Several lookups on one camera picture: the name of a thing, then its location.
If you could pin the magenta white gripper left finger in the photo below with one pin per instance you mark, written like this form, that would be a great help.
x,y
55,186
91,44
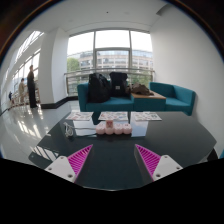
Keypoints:
x,y
70,167

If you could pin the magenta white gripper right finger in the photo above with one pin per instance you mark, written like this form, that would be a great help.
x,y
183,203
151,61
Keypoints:
x,y
154,166

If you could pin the right printed paper sheet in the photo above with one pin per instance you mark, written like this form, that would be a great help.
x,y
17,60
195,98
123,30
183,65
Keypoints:
x,y
146,116

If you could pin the printed paper sheet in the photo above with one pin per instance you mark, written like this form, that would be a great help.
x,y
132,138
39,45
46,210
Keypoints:
x,y
119,116
79,116
146,116

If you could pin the left printed paper sheet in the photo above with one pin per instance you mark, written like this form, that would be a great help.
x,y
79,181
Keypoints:
x,y
79,116

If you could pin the pink power strip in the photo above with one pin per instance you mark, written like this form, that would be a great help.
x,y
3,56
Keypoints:
x,y
116,128

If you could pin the middle printed paper sheet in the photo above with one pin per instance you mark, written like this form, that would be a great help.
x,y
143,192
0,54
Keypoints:
x,y
119,116

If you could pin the teal sofa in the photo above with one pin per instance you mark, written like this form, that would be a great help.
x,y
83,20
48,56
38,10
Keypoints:
x,y
166,97

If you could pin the wooden side table top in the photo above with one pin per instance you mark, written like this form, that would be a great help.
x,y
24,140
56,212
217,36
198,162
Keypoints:
x,y
148,95

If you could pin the large black backpack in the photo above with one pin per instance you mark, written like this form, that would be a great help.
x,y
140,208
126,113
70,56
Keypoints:
x,y
98,88

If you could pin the black backpack with label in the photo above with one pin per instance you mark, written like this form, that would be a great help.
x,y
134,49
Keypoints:
x,y
118,84

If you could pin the metal window railing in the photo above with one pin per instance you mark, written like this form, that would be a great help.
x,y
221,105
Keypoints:
x,y
73,79

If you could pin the person in beige clothes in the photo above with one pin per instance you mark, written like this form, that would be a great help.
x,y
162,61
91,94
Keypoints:
x,y
21,90

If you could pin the person in black clothes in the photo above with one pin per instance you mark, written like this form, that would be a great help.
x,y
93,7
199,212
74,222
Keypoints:
x,y
31,88

